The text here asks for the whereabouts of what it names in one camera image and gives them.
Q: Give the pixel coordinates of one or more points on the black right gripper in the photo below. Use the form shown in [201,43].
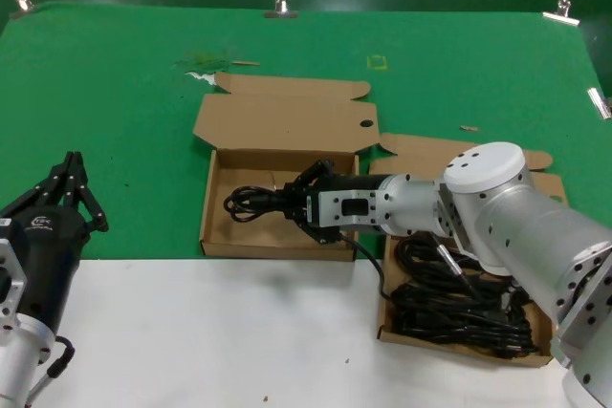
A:
[354,182]

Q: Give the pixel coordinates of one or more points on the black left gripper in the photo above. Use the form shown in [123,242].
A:
[52,255]

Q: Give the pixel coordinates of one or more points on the brown cardboard box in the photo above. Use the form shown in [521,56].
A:
[416,155]
[287,112]

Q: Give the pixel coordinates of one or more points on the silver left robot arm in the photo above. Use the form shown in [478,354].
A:
[19,360]

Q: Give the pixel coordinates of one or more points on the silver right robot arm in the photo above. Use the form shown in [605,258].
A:
[502,217]

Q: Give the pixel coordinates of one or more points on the thin white twist tie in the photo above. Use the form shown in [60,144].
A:
[273,180]

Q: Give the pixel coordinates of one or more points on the green felt tablecloth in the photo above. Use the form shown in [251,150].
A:
[95,92]

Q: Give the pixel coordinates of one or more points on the thin wooden strip scrap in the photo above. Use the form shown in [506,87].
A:
[246,63]

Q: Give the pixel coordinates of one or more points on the silver binder clip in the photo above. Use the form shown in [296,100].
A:
[23,1]
[598,103]
[281,9]
[562,14]

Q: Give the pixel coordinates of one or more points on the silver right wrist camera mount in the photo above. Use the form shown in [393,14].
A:
[330,209]

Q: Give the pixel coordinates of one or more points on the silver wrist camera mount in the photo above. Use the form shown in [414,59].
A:
[9,284]
[330,209]

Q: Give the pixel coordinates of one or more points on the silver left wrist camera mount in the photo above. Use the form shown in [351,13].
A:
[9,284]

